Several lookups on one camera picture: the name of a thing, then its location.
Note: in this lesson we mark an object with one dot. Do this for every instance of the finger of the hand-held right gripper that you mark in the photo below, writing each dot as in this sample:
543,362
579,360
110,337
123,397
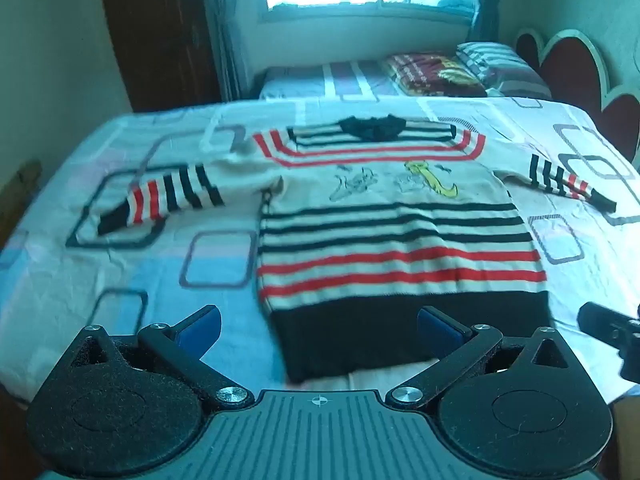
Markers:
631,362
600,321

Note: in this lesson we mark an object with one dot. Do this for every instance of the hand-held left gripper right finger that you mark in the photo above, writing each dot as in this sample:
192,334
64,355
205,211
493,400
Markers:
440,332

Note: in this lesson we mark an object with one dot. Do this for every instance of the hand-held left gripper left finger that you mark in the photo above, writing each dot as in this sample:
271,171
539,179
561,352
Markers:
200,332

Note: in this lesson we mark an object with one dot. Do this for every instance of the striped knit sweater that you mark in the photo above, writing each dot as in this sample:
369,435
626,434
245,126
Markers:
395,255

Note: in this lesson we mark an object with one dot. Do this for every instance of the bed with patterned sheet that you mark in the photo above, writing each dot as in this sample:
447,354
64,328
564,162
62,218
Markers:
150,280

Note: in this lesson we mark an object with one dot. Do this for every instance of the red scalloped headboard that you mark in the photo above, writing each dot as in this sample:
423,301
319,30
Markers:
570,67

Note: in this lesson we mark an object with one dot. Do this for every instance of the red patterned pillow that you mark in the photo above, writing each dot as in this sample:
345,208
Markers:
435,72

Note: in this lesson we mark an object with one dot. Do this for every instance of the striped pillow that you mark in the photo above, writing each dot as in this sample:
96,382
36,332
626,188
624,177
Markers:
500,67

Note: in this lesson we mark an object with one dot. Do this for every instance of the purple striped bed sheet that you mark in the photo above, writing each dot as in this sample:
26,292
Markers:
310,80

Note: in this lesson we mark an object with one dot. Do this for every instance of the dark wooden door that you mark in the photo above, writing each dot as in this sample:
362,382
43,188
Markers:
160,35

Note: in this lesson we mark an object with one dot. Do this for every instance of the blue curtain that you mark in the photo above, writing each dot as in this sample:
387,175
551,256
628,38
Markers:
225,30
489,0

